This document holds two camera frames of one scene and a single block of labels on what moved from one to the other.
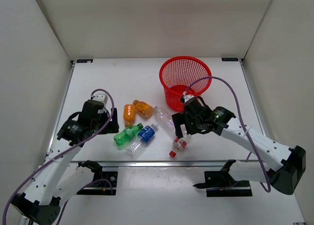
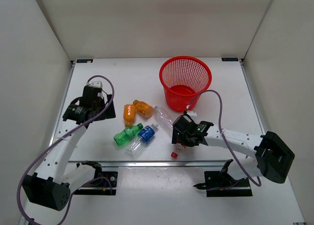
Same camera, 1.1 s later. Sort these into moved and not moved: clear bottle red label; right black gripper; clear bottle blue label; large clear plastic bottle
Moved: right black gripper
Not moved: large clear plastic bottle; clear bottle red label; clear bottle blue label
